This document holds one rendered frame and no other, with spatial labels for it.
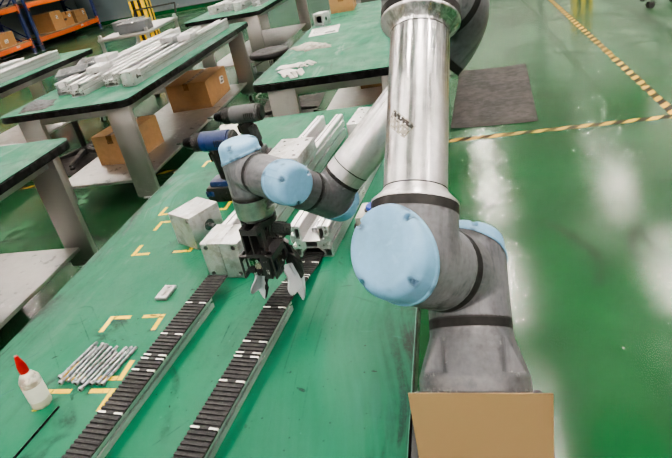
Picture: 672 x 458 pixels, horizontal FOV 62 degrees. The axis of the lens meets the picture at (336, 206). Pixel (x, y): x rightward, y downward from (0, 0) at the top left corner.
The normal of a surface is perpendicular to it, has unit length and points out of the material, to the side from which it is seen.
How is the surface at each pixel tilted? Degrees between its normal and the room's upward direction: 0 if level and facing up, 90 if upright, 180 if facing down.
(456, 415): 90
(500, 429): 90
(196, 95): 90
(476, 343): 26
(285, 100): 90
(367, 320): 0
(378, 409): 0
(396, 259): 57
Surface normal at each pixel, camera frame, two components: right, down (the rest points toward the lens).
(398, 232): -0.67, -0.11
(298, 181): 0.67, 0.22
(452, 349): -0.55, -0.54
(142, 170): -0.15, 0.47
